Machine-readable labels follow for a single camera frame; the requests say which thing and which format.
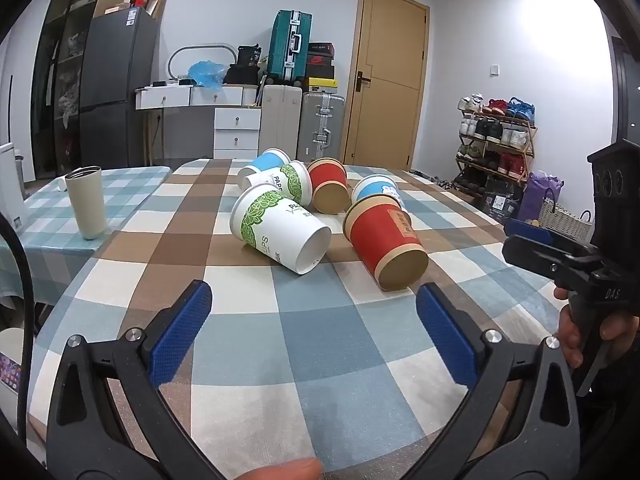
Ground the brown and blue checked tablecloth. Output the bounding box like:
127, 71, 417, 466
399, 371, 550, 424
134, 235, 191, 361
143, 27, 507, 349
27, 158, 591, 480

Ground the smartphone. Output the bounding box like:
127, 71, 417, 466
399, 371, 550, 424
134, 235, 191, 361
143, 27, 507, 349
0, 352, 23, 396

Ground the person's left hand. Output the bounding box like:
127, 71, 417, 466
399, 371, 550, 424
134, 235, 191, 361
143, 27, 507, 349
235, 458, 322, 480

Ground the silver suitcase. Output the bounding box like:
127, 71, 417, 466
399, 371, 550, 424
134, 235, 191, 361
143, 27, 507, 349
297, 92, 346, 163

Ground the white appliance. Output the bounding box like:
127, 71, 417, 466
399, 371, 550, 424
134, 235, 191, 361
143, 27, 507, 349
0, 142, 26, 233

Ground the wooden shoe rack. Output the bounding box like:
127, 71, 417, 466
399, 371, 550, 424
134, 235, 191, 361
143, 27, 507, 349
454, 105, 538, 196

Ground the person's right hand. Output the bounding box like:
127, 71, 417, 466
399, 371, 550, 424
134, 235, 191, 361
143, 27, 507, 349
554, 286, 640, 368

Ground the beige suitcase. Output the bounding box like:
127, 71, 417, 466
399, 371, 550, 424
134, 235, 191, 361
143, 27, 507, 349
261, 84, 304, 161

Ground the blue and white paper cup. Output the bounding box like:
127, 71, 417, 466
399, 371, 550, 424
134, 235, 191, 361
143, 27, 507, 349
237, 148, 292, 186

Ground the small red paper cup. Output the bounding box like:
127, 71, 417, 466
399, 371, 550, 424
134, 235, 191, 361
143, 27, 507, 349
306, 158, 352, 215

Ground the teal suitcase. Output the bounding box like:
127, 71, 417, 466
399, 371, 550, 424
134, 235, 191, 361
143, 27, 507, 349
266, 10, 313, 86

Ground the dark glass cabinet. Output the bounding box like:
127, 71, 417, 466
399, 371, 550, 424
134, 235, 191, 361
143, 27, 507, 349
30, 0, 108, 181

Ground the oval white mirror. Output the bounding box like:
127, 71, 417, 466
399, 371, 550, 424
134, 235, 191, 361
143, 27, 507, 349
166, 42, 240, 83

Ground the woven basket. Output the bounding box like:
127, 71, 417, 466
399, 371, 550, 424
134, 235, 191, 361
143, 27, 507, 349
537, 195, 596, 241

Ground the wooden door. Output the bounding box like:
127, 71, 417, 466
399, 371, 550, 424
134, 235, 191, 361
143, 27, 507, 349
342, 0, 431, 172

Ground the black printed bag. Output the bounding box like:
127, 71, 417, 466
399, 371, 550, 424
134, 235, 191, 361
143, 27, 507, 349
482, 177, 526, 226

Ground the black cable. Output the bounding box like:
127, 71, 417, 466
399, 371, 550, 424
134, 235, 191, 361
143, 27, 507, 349
0, 212, 36, 441

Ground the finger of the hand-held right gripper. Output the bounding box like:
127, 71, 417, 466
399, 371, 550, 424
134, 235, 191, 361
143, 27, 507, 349
503, 218, 598, 260
501, 236, 606, 292

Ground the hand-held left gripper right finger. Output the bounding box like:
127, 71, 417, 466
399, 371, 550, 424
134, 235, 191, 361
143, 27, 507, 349
400, 282, 581, 480

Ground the blue cartoon paper cup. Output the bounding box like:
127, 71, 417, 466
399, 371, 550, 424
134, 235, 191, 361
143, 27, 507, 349
351, 174, 405, 213

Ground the large green leaf paper cup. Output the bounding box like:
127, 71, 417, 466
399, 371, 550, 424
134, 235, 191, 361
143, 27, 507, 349
230, 183, 332, 276

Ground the teal checked tablecloth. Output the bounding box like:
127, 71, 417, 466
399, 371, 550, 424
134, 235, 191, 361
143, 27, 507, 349
0, 166, 173, 306

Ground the stack of shoe boxes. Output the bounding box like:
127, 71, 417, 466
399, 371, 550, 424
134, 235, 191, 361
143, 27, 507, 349
303, 42, 337, 95

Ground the small green leaf paper cup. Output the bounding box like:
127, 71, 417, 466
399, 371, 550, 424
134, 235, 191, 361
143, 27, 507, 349
243, 161, 314, 208

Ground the beige insulated tumbler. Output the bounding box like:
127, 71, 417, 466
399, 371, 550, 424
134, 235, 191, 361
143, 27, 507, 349
65, 165, 108, 240

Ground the large red paper cup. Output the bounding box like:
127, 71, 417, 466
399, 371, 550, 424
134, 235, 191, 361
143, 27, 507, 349
342, 196, 430, 292

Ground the purple bag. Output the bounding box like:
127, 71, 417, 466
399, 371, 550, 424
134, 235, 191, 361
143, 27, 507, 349
517, 170, 565, 223

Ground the grey refrigerator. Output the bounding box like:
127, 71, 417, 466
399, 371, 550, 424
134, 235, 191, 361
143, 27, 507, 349
79, 7, 160, 170

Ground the group of sneakers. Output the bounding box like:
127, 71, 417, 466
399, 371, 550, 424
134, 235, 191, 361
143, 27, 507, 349
457, 94, 536, 186

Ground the blue plastic bag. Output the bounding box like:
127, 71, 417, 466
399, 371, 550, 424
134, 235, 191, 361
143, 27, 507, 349
188, 60, 227, 90

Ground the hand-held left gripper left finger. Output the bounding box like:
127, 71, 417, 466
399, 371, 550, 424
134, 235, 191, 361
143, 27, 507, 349
46, 280, 236, 480

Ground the white dresser with drawers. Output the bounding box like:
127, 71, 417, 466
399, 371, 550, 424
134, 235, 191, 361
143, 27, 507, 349
135, 85, 262, 161

